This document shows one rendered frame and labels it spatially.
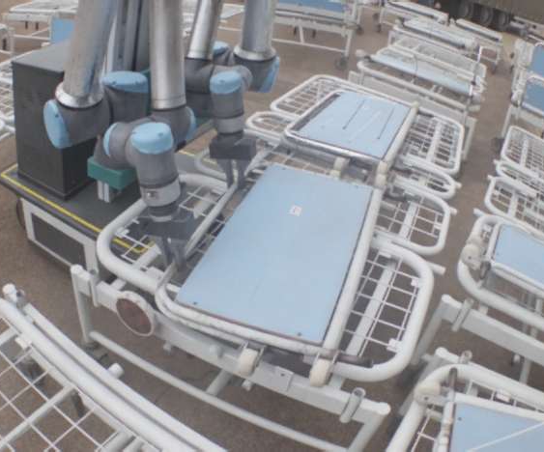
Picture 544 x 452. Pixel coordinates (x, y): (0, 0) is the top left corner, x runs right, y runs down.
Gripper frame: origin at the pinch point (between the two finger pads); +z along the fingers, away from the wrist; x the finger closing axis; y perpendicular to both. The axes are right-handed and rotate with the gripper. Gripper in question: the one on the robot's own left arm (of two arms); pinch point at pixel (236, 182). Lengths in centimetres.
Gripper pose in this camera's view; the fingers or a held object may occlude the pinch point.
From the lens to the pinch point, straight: 155.2
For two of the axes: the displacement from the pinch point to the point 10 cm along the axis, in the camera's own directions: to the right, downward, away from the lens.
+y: 3.1, -5.0, 8.1
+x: -9.5, -0.9, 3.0
